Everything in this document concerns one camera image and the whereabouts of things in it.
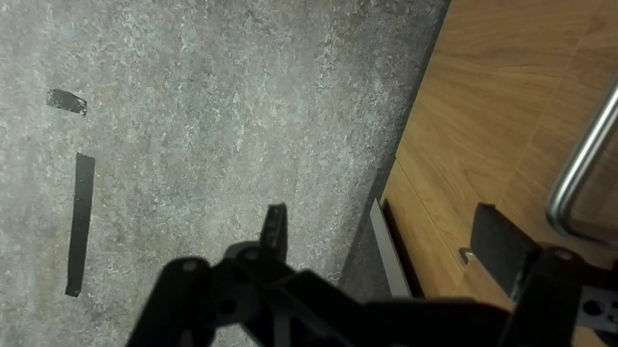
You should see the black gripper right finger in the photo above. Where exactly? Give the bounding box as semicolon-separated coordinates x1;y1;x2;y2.
469;203;539;300

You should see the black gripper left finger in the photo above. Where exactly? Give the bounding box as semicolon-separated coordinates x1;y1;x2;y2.
222;203;288;263

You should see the wooden drawer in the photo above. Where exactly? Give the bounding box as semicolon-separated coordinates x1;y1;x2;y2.
383;0;618;307

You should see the black tape strip on floor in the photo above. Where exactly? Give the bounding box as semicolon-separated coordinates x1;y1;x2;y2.
66;153;95;298

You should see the short dark tape piece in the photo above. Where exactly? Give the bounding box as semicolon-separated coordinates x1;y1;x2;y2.
46;90;87;116

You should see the silver drawer handle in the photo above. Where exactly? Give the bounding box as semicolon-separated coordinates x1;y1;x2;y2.
545;84;618;250

